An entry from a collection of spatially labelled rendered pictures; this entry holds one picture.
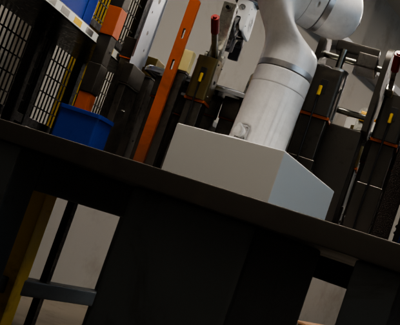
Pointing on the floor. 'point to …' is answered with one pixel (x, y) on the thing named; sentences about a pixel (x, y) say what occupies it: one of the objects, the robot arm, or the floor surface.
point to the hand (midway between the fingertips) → (230, 52)
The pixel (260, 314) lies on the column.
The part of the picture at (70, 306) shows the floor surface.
